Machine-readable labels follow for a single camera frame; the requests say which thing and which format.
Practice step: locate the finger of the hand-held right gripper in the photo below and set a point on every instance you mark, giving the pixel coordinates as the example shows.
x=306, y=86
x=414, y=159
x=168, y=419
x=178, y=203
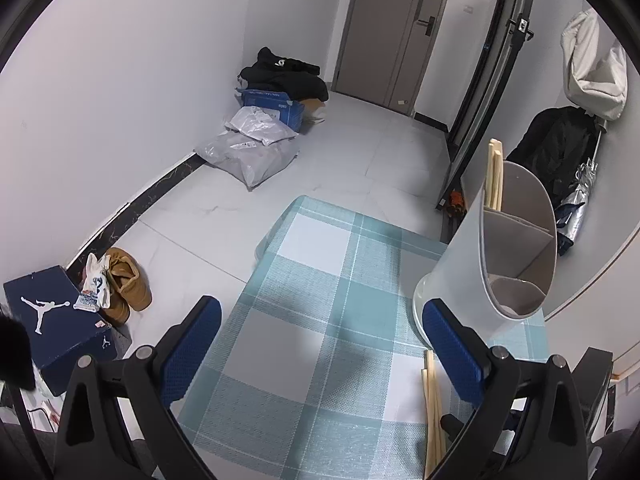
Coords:
x=452, y=425

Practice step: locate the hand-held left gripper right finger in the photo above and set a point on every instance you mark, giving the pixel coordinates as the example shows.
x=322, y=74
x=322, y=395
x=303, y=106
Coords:
x=452, y=347

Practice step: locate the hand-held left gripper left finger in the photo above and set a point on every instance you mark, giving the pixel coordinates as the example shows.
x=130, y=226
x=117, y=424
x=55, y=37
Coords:
x=192, y=350

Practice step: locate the wooden chopstick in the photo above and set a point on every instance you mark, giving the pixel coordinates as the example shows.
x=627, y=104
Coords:
x=498, y=180
x=491, y=170
x=428, y=435
x=436, y=440

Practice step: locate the white utensil holder grey rim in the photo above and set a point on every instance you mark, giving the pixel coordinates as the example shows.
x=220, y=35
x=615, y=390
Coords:
x=465, y=260

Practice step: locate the brown suede shoe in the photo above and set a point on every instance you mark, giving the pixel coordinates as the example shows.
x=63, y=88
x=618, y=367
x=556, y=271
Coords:
x=130, y=285
x=116, y=310

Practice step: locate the white plastic bag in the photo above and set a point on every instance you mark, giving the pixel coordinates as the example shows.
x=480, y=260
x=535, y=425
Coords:
x=95, y=285

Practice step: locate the teal checked tablecloth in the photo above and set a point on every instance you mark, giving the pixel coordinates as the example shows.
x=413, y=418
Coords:
x=325, y=310

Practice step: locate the orange and black object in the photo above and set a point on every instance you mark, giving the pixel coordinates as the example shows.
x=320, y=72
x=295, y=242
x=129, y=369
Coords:
x=456, y=204

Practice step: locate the dark blue shoe box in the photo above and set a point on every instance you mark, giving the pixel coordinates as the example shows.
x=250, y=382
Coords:
x=50, y=320

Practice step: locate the dark fuzzy cloth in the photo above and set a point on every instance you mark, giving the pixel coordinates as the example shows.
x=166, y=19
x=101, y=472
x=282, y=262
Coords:
x=15, y=350

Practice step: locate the silver folded umbrella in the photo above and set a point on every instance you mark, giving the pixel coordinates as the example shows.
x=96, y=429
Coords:
x=580, y=205

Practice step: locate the large grey parcel bag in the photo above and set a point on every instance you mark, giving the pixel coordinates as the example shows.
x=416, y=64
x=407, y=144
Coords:
x=250, y=160

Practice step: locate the black hanging jacket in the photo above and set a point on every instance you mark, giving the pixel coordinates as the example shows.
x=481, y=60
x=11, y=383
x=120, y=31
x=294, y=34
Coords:
x=550, y=145

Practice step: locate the small white parcel bag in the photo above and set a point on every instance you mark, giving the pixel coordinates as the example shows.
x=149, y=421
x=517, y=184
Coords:
x=260, y=127

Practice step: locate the metal rack pole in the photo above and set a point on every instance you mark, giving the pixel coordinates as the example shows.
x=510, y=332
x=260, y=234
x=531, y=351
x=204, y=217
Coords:
x=600, y=142

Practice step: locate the blue cardboard box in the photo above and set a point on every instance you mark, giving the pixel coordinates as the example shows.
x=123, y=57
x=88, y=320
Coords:
x=280, y=107

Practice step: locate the brown cardboard box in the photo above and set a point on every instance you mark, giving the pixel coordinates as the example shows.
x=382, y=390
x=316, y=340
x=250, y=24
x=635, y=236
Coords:
x=315, y=110

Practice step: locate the black framed door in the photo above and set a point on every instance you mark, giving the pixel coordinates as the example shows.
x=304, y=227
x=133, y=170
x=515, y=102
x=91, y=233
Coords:
x=500, y=75

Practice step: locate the black clothes pile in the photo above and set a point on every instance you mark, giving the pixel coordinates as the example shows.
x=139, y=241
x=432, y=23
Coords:
x=285, y=80

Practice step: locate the white hanging cloth bag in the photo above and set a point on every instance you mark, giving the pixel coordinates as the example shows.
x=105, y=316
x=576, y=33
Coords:
x=595, y=70

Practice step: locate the grey room door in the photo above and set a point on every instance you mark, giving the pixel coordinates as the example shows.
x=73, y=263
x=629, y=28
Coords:
x=380, y=35

